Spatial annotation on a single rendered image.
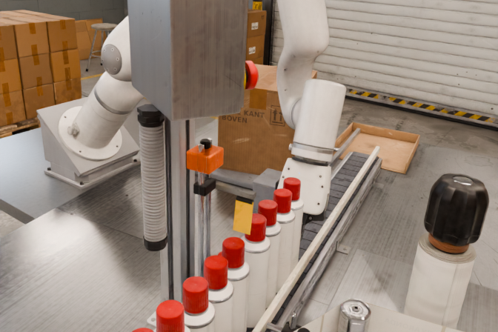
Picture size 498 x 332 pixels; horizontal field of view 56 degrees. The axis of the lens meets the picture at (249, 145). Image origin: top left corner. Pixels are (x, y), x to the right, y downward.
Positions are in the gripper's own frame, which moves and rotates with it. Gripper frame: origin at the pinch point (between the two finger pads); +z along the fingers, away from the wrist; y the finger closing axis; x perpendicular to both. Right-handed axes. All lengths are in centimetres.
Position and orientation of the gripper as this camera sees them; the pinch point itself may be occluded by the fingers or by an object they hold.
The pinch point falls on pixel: (295, 233)
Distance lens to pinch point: 99.1
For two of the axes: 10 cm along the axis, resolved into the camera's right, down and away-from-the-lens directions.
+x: 4.0, 0.1, 9.2
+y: 9.0, 2.0, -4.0
